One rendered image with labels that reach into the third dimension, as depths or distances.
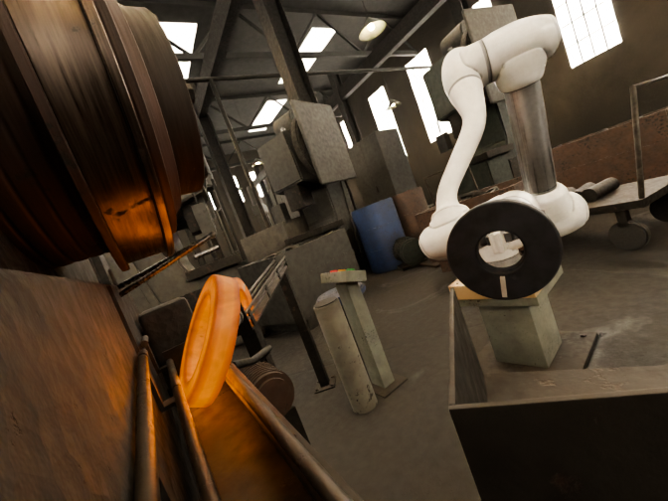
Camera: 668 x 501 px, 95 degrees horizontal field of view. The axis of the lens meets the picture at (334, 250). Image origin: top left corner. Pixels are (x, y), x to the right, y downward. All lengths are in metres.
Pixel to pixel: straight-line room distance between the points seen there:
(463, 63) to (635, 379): 0.96
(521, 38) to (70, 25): 1.05
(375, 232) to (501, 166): 2.50
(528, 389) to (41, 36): 0.57
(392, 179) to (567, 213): 4.19
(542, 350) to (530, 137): 0.79
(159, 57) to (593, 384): 0.62
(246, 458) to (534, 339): 1.24
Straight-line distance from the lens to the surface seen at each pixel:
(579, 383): 0.41
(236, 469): 0.38
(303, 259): 2.85
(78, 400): 0.21
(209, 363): 0.42
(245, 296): 1.10
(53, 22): 0.43
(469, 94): 1.09
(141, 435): 0.28
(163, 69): 0.51
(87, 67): 0.41
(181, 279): 3.24
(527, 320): 1.42
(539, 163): 1.29
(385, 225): 3.90
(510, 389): 0.40
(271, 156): 4.43
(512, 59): 1.18
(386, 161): 5.39
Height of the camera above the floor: 0.84
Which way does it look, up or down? 5 degrees down
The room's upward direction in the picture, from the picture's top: 21 degrees counter-clockwise
